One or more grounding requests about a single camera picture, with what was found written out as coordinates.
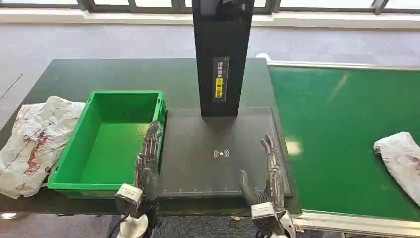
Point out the white conveyor frame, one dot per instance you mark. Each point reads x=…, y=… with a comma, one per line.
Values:
x=361, y=225

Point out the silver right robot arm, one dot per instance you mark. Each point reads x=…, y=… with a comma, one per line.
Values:
x=288, y=225

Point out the white parcel bag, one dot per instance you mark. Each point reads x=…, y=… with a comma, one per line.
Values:
x=400, y=157
x=36, y=141

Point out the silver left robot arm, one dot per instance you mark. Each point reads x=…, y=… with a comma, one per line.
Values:
x=134, y=228

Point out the dark scanner base plate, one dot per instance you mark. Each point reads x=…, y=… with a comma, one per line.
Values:
x=197, y=170

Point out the black and yellow label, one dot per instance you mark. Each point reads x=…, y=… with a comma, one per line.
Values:
x=220, y=82

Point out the green conveyor belt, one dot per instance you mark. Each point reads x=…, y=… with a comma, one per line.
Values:
x=338, y=131

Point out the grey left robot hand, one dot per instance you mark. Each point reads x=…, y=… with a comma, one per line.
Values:
x=149, y=174

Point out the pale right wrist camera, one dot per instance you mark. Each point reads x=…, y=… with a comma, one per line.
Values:
x=264, y=216

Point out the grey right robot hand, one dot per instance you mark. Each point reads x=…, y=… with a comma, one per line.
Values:
x=274, y=184

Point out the black scanner tower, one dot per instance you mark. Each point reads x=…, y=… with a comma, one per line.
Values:
x=223, y=36

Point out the green plastic crate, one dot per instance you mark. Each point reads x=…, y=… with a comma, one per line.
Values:
x=105, y=157

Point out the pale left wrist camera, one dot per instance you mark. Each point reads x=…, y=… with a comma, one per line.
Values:
x=128, y=197

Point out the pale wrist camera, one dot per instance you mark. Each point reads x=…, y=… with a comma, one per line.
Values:
x=128, y=197
x=264, y=216

